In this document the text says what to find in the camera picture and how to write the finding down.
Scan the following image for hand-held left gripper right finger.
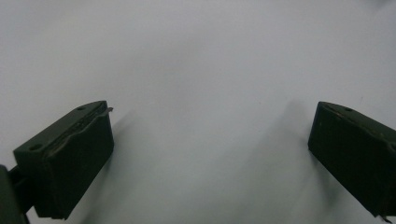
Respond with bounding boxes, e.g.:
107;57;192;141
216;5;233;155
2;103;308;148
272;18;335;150
307;101;396;223

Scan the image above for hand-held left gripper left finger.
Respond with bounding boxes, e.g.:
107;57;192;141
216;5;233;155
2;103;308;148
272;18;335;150
13;100;115;220

